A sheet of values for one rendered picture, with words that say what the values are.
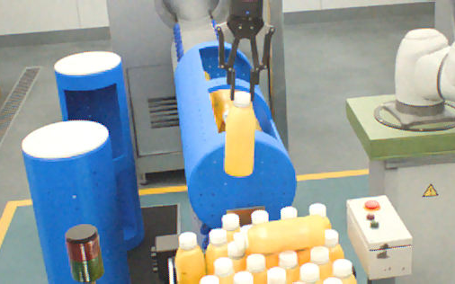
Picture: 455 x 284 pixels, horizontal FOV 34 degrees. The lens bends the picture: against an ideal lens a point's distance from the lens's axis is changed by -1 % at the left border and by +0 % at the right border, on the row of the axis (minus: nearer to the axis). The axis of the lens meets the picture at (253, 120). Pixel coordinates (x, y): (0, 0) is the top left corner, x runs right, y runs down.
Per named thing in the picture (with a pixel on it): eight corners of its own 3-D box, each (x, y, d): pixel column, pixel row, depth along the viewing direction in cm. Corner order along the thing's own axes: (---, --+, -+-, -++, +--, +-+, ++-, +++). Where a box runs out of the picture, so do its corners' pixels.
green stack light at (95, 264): (105, 263, 151) (102, 243, 149) (103, 281, 145) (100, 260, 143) (74, 267, 151) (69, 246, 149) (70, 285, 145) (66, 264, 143)
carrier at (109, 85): (74, 237, 354) (99, 263, 332) (44, 64, 319) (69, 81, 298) (128, 217, 368) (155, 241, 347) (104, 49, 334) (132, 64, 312)
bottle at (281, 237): (318, 208, 166) (238, 218, 163) (326, 226, 160) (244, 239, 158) (318, 232, 169) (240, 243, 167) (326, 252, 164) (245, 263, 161)
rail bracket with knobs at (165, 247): (192, 265, 195) (189, 232, 191) (194, 281, 188) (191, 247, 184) (155, 270, 194) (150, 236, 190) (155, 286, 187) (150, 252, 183)
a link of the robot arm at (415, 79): (412, 85, 245) (414, 21, 237) (461, 96, 233) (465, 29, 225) (384, 100, 234) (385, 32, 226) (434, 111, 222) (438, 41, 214)
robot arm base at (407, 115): (430, 97, 250) (430, 82, 248) (459, 120, 230) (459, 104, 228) (378, 103, 247) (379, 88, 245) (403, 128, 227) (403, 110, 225)
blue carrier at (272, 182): (249, 113, 279) (254, 40, 268) (292, 235, 199) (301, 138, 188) (173, 113, 275) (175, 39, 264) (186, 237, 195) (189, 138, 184)
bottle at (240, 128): (254, 177, 175) (258, 106, 168) (225, 178, 174) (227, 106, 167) (251, 164, 181) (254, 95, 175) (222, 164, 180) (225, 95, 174)
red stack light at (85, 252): (102, 242, 149) (99, 226, 148) (100, 260, 143) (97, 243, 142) (69, 246, 149) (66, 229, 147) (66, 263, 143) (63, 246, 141)
